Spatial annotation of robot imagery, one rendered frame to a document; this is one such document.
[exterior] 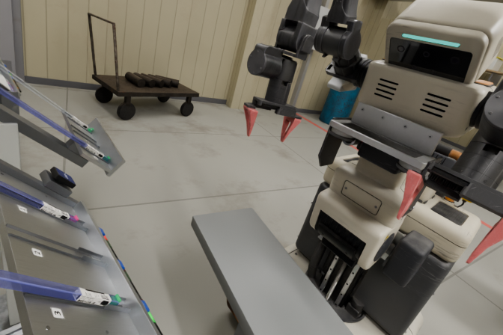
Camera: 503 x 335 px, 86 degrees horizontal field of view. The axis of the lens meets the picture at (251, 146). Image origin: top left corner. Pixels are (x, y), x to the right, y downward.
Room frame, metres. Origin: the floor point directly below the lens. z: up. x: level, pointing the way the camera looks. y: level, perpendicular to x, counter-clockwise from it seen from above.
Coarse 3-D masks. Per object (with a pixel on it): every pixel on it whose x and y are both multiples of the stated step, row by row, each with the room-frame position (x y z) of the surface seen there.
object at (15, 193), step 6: (0, 186) 0.34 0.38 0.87; (6, 186) 0.35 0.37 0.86; (12, 186) 0.37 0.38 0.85; (6, 192) 0.35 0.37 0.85; (12, 192) 0.36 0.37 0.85; (18, 192) 0.36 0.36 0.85; (24, 192) 0.38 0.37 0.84; (18, 198) 0.36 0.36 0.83; (24, 198) 0.37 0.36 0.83; (30, 198) 0.37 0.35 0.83; (36, 198) 0.39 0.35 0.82; (30, 204) 0.37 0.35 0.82; (36, 204) 0.38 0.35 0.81; (42, 204) 0.39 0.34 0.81; (72, 216) 0.43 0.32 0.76
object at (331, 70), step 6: (360, 54) 0.87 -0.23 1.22; (342, 60) 0.84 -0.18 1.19; (348, 60) 0.84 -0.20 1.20; (354, 60) 0.85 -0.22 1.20; (360, 60) 0.86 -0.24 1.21; (330, 66) 0.93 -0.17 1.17; (336, 66) 0.87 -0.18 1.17; (342, 66) 0.86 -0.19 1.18; (348, 66) 0.85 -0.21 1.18; (354, 66) 0.85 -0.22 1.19; (330, 72) 0.90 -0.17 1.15; (336, 72) 0.89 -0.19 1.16; (342, 72) 0.86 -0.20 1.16; (348, 72) 0.86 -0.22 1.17; (342, 78) 0.88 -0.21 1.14; (348, 78) 0.86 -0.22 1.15
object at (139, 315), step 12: (84, 204) 0.51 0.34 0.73; (84, 216) 0.47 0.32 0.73; (96, 228) 0.44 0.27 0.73; (96, 240) 0.42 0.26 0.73; (96, 252) 0.40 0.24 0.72; (108, 252) 0.39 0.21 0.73; (108, 264) 0.37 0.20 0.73; (120, 276) 0.35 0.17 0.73; (120, 288) 0.34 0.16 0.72; (132, 288) 0.34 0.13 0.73; (132, 300) 0.32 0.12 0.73; (132, 312) 0.30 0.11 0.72; (144, 312) 0.30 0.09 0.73; (144, 324) 0.29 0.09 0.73
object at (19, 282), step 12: (0, 276) 0.19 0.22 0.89; (12, 276) 0.20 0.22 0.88; (24, 276) 0.21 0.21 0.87; (12, 288) 0.20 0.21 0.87; (24, 288) 0.20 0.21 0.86; (36, 288) 0.21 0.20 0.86; (48, 288) 0.22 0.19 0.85; (60, 288) 0.23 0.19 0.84; (72, 288) 0.25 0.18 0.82; (72, 300) 0.24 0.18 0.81; (84, 300) 0.25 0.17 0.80; (96, 300) 0.27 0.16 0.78; (108, 300) 0.28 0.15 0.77; (120, 300) 0.29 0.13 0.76
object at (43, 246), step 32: (0, 192) 0.34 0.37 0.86; (32, 192) 0.42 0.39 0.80; (0, 224) 0.29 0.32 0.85; (32, 224) 0.33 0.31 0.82; (64, 224) 0.40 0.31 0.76; (32, 256) 0.26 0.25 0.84; (64, 256) 0.31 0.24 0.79; (96, 256) 0.38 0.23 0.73; (96, 288) 0.30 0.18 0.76; (32, 320) 0.18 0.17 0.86; (64, 320) 0.21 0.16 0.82; (96, 320) 0.24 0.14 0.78; (128, 320) 0.29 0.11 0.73
